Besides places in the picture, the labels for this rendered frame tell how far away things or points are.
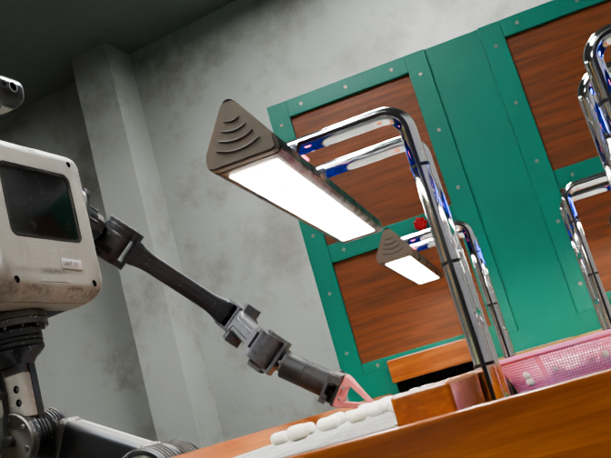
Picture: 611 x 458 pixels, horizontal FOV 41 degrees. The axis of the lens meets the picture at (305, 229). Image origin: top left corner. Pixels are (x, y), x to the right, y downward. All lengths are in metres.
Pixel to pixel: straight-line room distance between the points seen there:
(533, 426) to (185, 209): 4.99
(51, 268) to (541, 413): 1.16
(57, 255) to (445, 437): 1.13
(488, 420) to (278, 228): 4.59
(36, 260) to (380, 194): 1.32
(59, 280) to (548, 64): 1.67
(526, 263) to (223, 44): 3.59
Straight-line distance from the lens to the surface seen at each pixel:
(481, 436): 0.71
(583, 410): 0.71
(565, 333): 2.54
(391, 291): 2.59
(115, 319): 5.88
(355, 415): 1.21
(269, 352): 1.70
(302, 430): 1.14
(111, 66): 5.84
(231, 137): 0.87
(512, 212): 2.58
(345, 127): 1.07
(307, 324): 5.14
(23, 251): 1.63
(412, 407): 0.74
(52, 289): 1.66
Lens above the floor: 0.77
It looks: 12 degrees up
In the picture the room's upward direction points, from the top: 16 degrees counter-clockwise
